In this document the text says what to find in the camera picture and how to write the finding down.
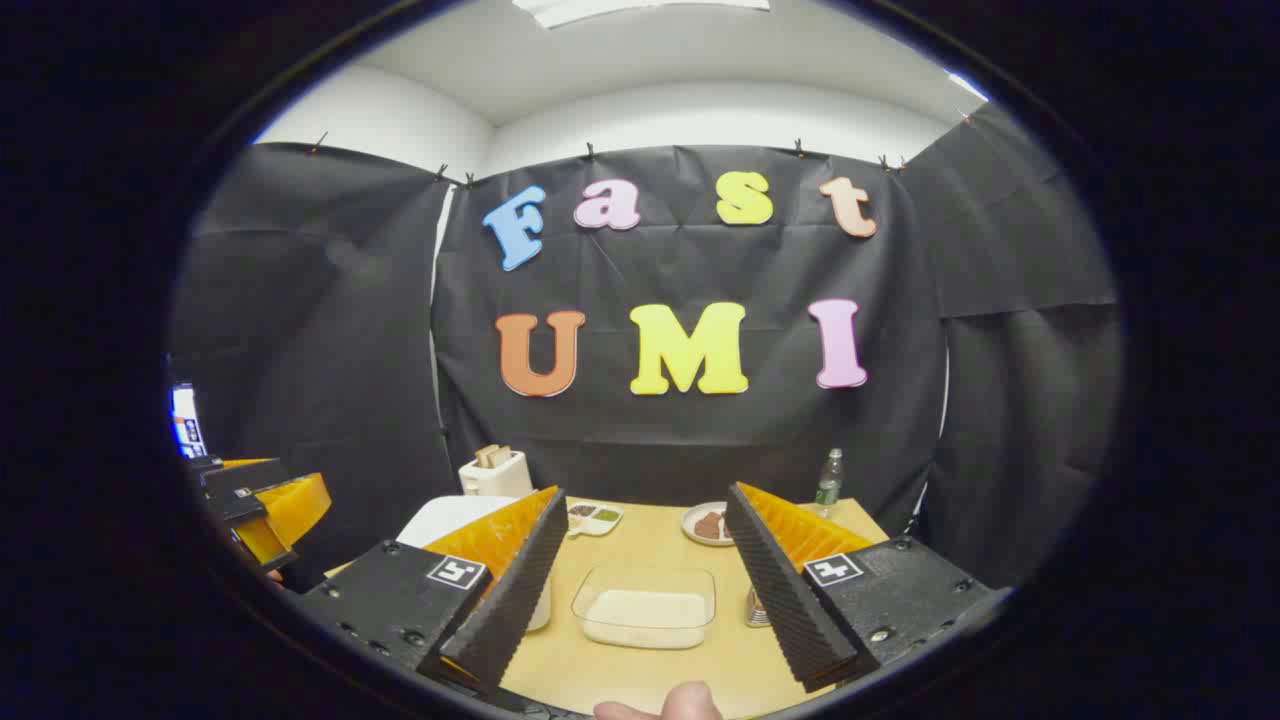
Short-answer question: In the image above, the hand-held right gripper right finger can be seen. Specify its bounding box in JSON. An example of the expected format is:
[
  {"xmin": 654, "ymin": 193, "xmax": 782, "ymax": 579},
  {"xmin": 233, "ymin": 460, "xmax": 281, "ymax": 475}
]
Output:
[{"xmin": 726, "ymin": 482, "xmax": 1001, "ymax": 694}]

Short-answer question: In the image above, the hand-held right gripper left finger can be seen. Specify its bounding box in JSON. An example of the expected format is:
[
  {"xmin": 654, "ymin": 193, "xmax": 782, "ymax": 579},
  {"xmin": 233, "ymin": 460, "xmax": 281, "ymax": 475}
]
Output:
[{"xmin": 300, "ymin": 487, "xmax": 569, "ymax": 696}]

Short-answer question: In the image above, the white rice cooker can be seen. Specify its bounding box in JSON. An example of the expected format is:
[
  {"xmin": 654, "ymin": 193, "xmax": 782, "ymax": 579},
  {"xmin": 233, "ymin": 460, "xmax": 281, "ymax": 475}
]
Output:
[{"xmin": 397, "ymin": 494, "xmax": 553, "ymax": 633}]

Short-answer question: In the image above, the white rice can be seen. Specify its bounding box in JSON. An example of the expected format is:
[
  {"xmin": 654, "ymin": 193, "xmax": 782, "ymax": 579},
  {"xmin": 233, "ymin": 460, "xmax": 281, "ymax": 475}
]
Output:
[{"xmin": 583, "ymin": 590, "xmax": 709, "ymax": 648}]

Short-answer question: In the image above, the white divided sauce dish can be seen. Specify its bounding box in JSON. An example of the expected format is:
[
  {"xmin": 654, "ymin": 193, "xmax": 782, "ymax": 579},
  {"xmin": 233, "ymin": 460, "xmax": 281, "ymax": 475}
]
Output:
[{"xmin": 566, "ymin": 501, "xmax": 625, "ymax": 538}]

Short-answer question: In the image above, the white round plate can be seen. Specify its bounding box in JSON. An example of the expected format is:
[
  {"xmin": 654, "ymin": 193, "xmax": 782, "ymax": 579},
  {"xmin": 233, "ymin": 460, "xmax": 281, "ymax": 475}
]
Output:
[{"xmin": 682, "ymin": 501, "xmax": 736, "ymax": 547}]

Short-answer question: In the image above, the white toaster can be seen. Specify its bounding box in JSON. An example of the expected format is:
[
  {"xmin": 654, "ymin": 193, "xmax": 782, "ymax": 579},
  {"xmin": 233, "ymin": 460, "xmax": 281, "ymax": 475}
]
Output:
[{"xmin": 458, "ymin": 445, "xmax": 534, "ymax": 499}]

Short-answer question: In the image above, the clear glass dish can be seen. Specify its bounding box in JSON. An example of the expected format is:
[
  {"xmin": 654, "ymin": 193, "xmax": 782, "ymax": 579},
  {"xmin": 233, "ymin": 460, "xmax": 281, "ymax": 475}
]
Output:
[{"xmin": 572, "ymin": 565, "xmax": 717, "ymax": 651}]

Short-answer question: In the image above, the computer monitor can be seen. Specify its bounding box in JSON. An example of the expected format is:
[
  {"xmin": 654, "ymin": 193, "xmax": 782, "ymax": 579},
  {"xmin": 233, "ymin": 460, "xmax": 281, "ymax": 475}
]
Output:
[{"xmin": 170, "ymin": 383, "xmax": 208, "ymax": 459}]

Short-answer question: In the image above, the black backdrop cloth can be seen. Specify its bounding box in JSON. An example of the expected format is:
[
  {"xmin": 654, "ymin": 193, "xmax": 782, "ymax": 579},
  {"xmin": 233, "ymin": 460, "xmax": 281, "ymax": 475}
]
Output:
[{"xmin": 168, "ymin": 100, "xmax": 1121, "ymax": 591}]

